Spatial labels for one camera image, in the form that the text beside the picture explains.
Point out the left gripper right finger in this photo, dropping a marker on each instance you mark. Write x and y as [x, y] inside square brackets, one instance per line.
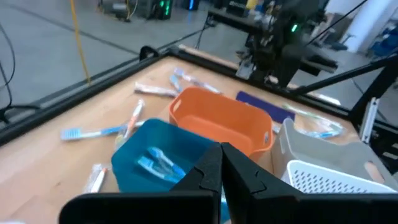
[280, 208]

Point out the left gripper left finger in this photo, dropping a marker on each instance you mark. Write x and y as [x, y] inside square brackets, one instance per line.
[192, 205]

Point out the white perforated plastic basket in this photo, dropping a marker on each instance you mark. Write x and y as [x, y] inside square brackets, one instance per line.
[292, 174]

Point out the blue toothbrush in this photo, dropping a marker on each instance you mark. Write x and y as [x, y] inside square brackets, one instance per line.
[326, 134]
[157, 153]
[146, 163]
[71, 133]
[175, 82]

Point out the grey plastic basket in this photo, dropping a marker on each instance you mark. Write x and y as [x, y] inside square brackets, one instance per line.
[326, 152]

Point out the orange toothbrush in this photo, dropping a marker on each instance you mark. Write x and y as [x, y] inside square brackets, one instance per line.
[134, 118]
[155, 90]
[99, 180]

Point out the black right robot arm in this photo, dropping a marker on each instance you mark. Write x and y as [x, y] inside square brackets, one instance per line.
[280, 46]

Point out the teal plastic basket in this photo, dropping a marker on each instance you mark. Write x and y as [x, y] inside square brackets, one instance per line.
[168, 140]

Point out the green wrapped toothbrush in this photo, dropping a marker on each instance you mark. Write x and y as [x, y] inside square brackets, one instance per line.
[311, 116]

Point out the orange plastic basket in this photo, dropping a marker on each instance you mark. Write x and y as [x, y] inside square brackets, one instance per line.
[217, 109]

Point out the dark blue flat mat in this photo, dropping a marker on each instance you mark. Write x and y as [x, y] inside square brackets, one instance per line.
[264, 107]

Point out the purple wrapped toothbrush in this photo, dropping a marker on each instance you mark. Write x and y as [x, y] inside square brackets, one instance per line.
[199, 83]

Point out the black arched clamp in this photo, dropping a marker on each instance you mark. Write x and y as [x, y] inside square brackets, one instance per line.
[148, 47]

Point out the black workbench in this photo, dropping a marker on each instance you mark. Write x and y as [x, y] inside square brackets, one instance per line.
[230, 20]

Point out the blue object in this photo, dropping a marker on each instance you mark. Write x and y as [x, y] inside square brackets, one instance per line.
[385, 43]

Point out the black computer green lights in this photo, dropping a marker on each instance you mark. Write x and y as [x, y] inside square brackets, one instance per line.
[155, 9]

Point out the silver metal bracket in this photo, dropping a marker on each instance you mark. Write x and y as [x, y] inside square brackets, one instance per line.
[370, 121]

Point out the black aluminium table frame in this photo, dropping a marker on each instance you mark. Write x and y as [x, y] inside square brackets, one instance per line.
[93, 91]

